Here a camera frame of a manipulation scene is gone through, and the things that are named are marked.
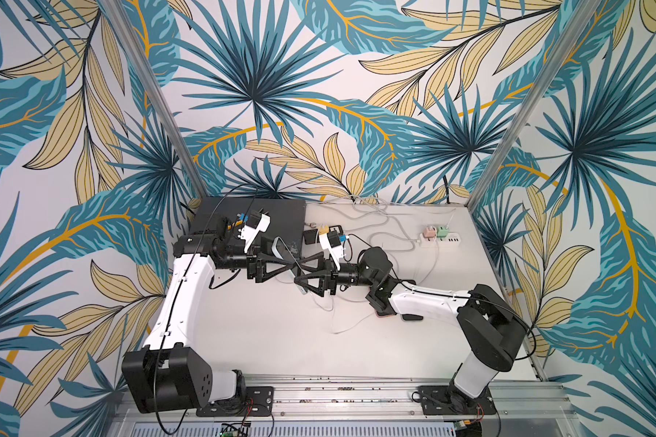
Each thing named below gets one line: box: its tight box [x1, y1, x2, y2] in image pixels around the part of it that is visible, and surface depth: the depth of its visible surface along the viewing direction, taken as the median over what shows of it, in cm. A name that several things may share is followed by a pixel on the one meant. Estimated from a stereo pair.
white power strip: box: [419, 233, 462, 248], surface depth 108 cm
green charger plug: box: [436, 225, 450, 239], surface depth 105 cm
